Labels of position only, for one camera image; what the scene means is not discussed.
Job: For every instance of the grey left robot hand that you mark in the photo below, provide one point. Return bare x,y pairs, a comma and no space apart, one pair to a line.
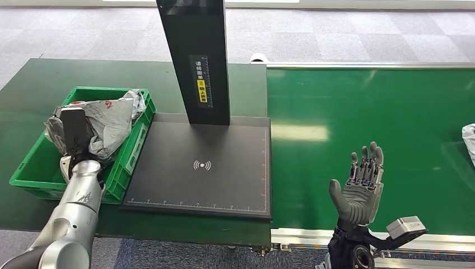
74,126

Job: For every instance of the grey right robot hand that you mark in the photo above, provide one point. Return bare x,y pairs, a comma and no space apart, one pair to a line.
360,196

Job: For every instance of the white-grey plastic parcel bag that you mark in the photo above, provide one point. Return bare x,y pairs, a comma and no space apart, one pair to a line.
111,126

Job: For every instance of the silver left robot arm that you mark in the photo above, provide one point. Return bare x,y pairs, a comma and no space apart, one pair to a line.
74,215

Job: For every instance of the green conveyor belt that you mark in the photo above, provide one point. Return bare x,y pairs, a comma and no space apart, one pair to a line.
408,111

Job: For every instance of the black inbound scanning machine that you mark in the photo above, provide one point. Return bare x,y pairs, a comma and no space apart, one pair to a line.
222,174

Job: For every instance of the green plastic crate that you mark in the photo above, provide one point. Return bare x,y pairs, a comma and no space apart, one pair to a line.
37,170

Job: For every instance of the dark green table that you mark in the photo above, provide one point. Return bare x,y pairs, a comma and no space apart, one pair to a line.
44,74

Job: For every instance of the pale grey parcel bag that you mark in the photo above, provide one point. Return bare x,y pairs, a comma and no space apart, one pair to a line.
470,143

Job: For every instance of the black and yellow label sticker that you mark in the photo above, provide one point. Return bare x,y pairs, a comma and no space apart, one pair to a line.
202,81

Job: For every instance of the white round cap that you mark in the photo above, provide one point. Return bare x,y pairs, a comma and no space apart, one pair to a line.
259,57

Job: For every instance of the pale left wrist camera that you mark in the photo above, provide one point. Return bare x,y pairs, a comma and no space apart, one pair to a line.
65,168

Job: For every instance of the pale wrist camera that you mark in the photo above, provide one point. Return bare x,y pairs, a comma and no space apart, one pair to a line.
65,168
406,225

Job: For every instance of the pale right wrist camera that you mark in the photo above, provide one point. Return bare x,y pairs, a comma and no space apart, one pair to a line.
406,225

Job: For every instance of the aluminium conveyor frame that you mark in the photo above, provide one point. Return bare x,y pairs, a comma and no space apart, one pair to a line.
304,237

